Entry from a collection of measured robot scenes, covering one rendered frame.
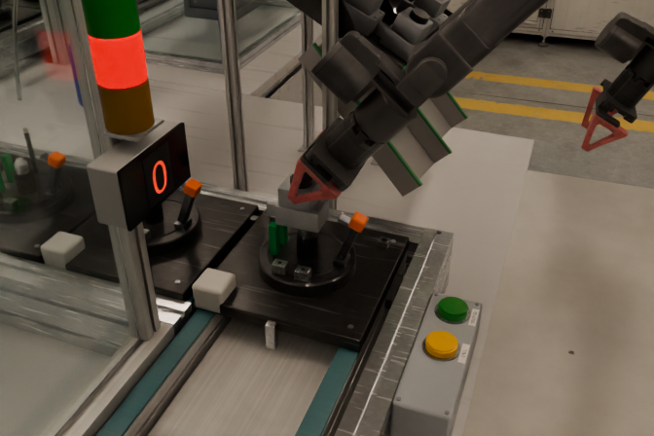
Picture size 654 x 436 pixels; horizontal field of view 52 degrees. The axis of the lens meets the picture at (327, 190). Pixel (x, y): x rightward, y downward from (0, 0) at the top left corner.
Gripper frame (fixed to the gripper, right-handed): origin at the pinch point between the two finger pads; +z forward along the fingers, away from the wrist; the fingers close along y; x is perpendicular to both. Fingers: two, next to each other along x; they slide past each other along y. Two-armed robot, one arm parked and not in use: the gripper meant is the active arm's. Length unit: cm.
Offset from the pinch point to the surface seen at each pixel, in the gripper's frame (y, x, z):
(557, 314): -15.4, 43.1, -5.2
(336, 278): 3.4, 12.0, 4.3
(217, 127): -56, -18, 47
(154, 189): 19.8, -12.7, -1.4
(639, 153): -256, 127, 36
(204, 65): -86, -35, 59
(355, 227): 0.7, 8.6, -2.2
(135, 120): 20.1, -18.5, -7.2
